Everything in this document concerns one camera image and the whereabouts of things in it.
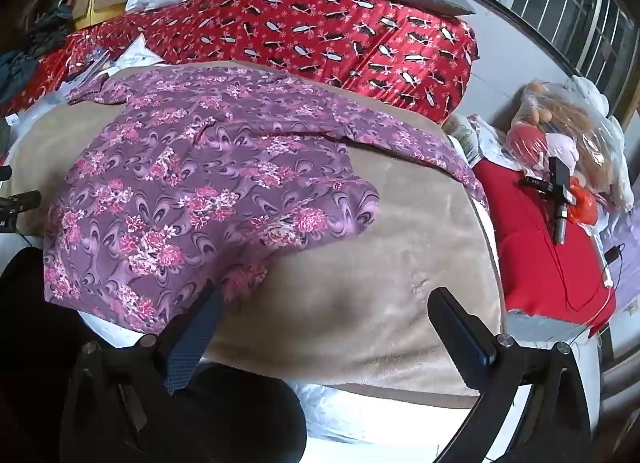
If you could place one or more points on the lilac bedsheet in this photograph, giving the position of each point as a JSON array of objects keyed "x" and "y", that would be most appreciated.
[{"x": 625, "y": 293}]

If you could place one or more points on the pile of dark clothes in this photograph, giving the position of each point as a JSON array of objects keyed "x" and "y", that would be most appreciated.
[{"x": 45, "y": 28}]

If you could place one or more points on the red cloth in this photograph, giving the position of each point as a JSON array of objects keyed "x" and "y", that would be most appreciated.
[{"x": 525, "y": 253}]

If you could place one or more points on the white patterned pillow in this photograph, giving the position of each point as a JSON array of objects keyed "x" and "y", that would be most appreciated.
[{"x": 480, "y": 135}]

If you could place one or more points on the plush toys in plastic bag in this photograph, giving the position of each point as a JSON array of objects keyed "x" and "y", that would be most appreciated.
[{"x": 540, "y": 113}]

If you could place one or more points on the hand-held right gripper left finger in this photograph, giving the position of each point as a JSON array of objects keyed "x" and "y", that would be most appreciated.
[{"x": 195, "y": 338}]

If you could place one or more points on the black camera device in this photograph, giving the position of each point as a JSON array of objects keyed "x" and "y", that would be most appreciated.
[{"x": 557, "y": 178}]

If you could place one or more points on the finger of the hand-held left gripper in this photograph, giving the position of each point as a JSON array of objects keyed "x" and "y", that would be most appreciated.
[
  {"x": 4, "y": 173},
  {"x": 22, "y": 201}
]

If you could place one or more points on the red printed blanket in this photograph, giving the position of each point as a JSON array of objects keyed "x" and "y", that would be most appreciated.
[{"x": 300, "y": 33}]

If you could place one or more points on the purple floral shirt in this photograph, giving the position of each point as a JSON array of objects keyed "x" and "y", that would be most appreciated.
[{"x": 175, "y": 183}]

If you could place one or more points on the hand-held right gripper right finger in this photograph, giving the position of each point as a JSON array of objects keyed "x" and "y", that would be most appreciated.
[{"x": 465, "y": 338}]

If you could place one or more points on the beige fleece blanket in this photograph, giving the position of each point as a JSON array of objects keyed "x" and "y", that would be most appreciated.
[{"x": 350, "y": 303}]

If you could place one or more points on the small black charger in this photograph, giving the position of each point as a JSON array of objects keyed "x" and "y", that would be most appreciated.
[{"x": 613, "y": 253}]

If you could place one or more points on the clear plastic packaging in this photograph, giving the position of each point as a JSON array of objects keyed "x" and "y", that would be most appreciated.
[{"x": 130, "y": 55}]

